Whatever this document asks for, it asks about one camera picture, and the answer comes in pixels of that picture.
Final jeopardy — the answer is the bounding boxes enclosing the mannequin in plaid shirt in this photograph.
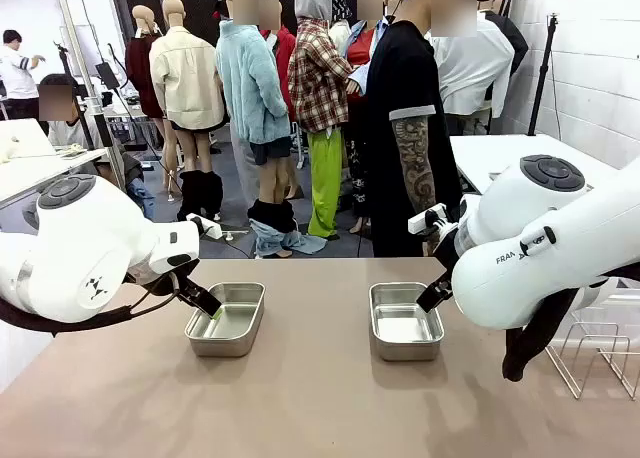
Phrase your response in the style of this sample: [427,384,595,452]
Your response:
[287,0,357,240]

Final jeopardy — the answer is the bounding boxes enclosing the mannequin in light blue fleece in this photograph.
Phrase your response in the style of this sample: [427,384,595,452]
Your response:
[214,0,329,259]

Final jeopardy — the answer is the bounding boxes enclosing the black tablet on stand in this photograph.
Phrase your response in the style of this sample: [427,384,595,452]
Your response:
[94,61,121,90]

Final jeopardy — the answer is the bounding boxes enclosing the mannequin in red jacket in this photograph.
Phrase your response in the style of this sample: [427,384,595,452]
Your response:
[259,0,297,124]

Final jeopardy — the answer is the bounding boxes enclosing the standing person in white shirt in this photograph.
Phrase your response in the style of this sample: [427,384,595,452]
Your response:
[0,29,49,119]

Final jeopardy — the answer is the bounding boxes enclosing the white table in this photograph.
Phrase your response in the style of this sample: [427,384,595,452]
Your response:
[449,133,624,197]
[0,145,109,209]

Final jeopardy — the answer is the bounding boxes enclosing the mannequin in white shirt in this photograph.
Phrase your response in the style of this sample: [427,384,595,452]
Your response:
[429,7,516,129]

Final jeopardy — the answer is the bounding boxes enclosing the steel rectangular container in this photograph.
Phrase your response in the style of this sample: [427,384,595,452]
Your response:
[368,281,445,363]
[184,281,266,358]

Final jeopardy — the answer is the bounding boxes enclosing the tattooed right forearm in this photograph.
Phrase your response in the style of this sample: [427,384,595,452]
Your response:
[399,157,437,218]

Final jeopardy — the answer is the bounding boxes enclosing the mannequin in cream jacket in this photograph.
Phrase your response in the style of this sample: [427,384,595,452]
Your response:
[148,0,227,224]

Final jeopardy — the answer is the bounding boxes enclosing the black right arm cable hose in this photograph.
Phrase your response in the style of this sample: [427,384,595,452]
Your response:
[501,265,640,383]

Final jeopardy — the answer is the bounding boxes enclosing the seated person in white shirt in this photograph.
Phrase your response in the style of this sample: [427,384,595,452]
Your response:
[37,72,156,222]

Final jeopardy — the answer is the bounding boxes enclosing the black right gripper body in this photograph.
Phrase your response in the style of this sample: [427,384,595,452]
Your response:
[431,221,465,280]

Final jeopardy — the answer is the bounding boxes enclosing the metal wire rack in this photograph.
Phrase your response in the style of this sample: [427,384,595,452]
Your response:
[544,307,640,400]

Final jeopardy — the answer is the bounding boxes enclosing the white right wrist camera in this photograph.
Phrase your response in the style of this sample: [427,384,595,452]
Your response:
[408,203,448,237]

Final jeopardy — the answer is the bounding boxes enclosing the person in black T-shirt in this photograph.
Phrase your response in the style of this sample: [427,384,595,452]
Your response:
[364,0,464,258]

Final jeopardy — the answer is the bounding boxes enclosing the black tripod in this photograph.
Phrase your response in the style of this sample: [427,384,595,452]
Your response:
[527,12,561,137]

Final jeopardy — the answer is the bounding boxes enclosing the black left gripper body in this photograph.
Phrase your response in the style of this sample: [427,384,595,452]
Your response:
[125,269,182,298]

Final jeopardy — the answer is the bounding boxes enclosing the mannequin in black jacket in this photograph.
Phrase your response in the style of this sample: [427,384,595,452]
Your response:
[477,0,530,79]

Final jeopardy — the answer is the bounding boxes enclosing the mannequin in dark red garment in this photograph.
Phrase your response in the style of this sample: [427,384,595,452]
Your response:
[124,3,176,192]

